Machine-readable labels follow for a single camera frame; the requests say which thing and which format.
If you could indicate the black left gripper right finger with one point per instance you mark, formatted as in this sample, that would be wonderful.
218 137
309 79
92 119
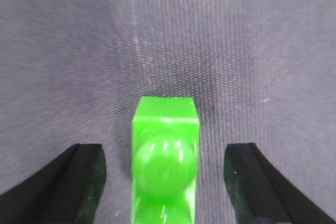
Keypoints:
260 193

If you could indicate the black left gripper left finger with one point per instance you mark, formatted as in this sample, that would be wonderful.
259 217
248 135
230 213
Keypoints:
67 190

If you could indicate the green toy block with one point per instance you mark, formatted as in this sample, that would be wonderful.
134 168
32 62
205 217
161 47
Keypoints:
165 145

